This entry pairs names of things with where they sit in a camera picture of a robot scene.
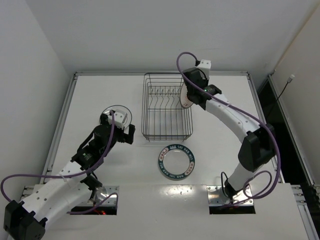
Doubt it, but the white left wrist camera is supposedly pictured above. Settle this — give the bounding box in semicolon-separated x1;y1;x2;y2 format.
104;109;130;130

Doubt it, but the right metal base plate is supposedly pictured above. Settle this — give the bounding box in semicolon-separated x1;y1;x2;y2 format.
206;185;254;207

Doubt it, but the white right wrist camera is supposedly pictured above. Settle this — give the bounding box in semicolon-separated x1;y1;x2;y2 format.
196;59;212;78

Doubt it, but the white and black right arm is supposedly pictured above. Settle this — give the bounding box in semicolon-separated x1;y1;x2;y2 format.
180;67;279;199

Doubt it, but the metal base plate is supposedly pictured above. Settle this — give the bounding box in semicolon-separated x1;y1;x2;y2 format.
20;184;120;207
206;185;254;207

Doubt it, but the green rimmed white plate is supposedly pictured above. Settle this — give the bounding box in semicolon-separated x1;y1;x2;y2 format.
157;143;196;181

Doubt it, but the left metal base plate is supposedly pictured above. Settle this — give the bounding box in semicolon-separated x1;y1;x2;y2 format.
20;184;120;207

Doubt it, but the clear glass plate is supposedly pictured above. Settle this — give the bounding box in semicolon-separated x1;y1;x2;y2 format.
102;105;132;125

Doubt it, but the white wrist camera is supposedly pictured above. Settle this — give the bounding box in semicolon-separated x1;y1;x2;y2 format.
196;59;212;78
104;109;130;130

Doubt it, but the grey wire dish rack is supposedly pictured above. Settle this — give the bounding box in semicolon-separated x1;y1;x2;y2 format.
141;72;193;142

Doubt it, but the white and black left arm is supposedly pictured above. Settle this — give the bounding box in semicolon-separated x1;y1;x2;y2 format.
3;109;135;240

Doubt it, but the aluminium table frame rail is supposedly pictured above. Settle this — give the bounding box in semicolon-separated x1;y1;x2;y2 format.
44;73;317;240

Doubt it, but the orange sunburst white plate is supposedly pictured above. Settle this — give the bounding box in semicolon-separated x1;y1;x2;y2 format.
179;83;193;109

